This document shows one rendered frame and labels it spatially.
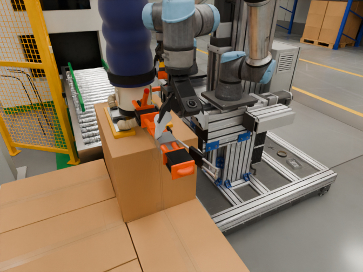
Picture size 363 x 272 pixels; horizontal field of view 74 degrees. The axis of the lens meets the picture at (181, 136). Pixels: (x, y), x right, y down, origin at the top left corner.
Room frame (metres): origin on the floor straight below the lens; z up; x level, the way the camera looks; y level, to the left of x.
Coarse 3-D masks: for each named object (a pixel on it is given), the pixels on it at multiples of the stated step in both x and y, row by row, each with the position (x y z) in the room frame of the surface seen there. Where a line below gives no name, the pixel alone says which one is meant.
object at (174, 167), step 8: (168, 152) 0.62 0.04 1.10; (176, 152) 0.62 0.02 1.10; (184, 152) 0.62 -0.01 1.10; (168, 160) 0.61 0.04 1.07; (176, 160) 0.58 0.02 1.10; (184, 160) 0.58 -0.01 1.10; (192, 160) 0.58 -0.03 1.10; (168, 168) 0.60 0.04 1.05; (176, 168) 0.56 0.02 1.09; (176, 176) 0.56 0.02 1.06
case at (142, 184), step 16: (96, 112) 1.23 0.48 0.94; (144, 128) 1.04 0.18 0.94; (176, 128) 1.04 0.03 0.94; (112, 144) 0.90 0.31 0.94; (128, 144) 0.90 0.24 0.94; (144, 144) 0.90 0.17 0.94; (192, 144) 0.95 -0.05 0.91; (112, 160) 0.80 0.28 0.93; (128, 160) 0.83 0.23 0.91; (144, 160) 0.85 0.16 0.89; (160, 160) 0.89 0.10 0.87; (112, 176) 0.95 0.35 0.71; (128, 176) 0.82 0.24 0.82; (144, 176) 0.85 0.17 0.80; (160, 176) 0.88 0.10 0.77; (192, 176) 0.95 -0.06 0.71; (128, 192) 0.82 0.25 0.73; (144, 192) 0.85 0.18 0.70; (160, 192) 0.88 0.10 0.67; (176, 192) 0.92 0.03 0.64; (192, 192) 0.96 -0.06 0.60; (128, 208) 0.81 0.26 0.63; (144, 208) 0.84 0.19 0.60; (160, 208) 0.88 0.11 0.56
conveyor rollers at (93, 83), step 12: (84, 72) 3.35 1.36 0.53; (96, 72) 3.34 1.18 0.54; (72, 84) 2.86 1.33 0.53; (84, 84) 2.84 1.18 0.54; (96, 84) 2.82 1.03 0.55; (108, 84) 2.87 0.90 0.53; (72, 96) 2.45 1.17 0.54; (84, 96) 2.49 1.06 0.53; (96, 96) 2.46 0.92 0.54; (108, 96) 2.44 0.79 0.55; (84, 120) 1.90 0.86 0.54; (96, 120) 1.93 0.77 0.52; (84, 132) 1.72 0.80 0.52; (96, 132) 1.68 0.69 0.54
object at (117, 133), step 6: (108, 108) 1.22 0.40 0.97; (114, 108) 1.17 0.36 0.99; (108, 114) 1.16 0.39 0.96; (108, 120) 1.10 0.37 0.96; (114, 120) 1.08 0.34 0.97; (114, 126) 1.02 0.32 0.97; (114, 132) 0.97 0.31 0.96; (120, 132) 0.97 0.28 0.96; (126, 132) 0.97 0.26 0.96; (132, 132) 0.98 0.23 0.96
